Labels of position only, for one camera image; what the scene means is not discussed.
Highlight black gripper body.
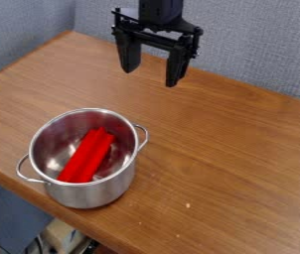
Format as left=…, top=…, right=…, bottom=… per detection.
left=110, top=0, right=205, bottom=60

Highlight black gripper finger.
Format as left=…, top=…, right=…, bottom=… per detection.
left=166, top=46, right=190, bottom=87
left=114, top=30, right=141, bottom=73

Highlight red rectangular block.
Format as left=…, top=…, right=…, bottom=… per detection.
left=58, top=127, right=114, bottom=184

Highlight stainless steel pot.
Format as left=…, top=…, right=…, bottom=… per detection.
left=20, top=108, right=149, bottom=209

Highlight beige box under table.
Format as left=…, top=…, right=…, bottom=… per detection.
left=42, top=219, right=87, bottom=254

